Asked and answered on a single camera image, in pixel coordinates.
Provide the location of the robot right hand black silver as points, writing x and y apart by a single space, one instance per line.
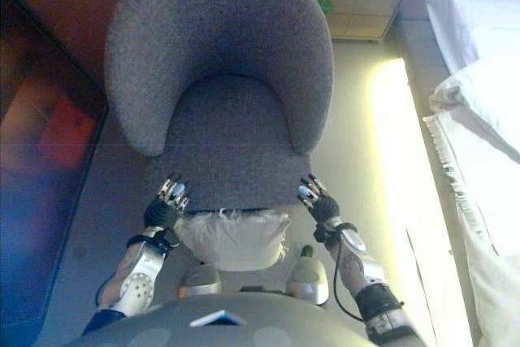
325 206

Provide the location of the robot left hand black silver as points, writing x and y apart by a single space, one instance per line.
160 213

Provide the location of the white fringed cushion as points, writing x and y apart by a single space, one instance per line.
235 241

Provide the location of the robot right arm silver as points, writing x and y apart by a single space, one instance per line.
373 290

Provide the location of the robot left arm silver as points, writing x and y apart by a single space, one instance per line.
136 278

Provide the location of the dark rounded object at left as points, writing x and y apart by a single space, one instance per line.
308 278

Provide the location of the large glossy television screen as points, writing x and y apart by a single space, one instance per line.
40 180

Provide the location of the grey robot torso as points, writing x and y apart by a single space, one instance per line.
219 330

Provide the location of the grey fabric armchair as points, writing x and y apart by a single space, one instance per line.
219 38

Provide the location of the white crumpled duvet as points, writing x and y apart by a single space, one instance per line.
483 95

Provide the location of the beige panelled nightstand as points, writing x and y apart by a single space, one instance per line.
365 9

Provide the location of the white bed sheet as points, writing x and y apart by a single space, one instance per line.
471 22

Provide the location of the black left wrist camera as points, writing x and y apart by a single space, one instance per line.
167 239

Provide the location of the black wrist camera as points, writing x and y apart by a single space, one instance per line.
167 239
325 234

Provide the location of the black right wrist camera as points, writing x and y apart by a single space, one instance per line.
325 234

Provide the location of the grey upholstered bed frame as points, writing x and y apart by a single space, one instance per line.
418 50

